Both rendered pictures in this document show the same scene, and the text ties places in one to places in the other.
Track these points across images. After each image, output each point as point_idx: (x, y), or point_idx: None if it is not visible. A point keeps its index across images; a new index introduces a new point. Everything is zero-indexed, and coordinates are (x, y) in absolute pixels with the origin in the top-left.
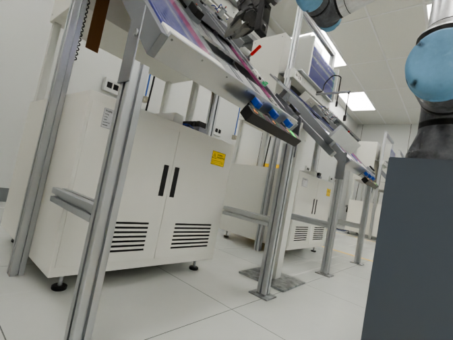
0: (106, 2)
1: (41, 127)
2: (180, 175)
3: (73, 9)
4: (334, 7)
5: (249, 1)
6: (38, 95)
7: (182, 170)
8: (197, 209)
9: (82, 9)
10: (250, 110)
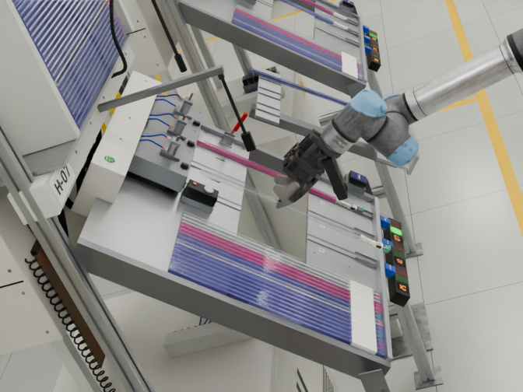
0: (63, 287)
1: None
2: (300, 372)
3: (134, 371)
4: (414, 120)
5: (310, 169)
6: None
7: (298, 365)
8: (316, 372)
9: (132, 356)
10: (405, 296)
